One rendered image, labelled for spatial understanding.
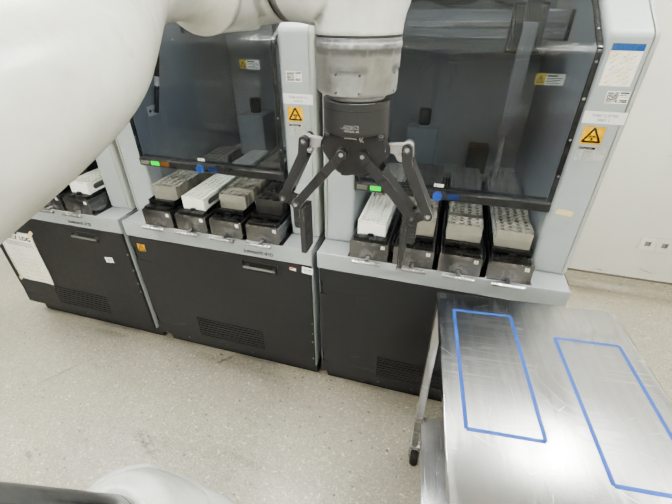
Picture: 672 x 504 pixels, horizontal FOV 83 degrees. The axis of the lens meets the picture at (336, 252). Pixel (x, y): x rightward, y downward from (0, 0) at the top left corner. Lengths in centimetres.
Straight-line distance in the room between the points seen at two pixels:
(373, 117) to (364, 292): 106
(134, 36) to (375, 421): 169
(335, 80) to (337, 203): 98
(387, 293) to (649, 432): 81
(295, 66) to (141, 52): 110
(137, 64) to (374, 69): 27
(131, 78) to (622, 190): 256
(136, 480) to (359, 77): 54
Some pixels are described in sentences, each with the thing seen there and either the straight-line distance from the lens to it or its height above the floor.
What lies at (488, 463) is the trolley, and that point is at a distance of 80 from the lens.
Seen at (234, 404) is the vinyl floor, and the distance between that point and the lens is 188.
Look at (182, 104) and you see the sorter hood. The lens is 151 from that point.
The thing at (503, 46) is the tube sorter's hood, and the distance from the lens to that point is 119.
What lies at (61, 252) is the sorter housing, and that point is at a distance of 224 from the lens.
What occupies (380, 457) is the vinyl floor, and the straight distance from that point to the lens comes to 171.
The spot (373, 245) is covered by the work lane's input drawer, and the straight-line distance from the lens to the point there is 131.
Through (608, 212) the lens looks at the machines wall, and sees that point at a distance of 267.
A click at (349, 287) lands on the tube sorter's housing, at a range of 144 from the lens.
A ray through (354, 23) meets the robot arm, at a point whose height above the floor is 147.
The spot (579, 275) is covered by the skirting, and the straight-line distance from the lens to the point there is 286.
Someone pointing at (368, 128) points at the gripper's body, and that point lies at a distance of 43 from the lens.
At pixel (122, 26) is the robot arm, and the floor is 148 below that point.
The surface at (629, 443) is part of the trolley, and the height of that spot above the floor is 82.
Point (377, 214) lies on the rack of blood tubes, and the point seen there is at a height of 86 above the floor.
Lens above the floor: 149
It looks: 33 degrees down
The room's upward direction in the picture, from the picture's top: straight up
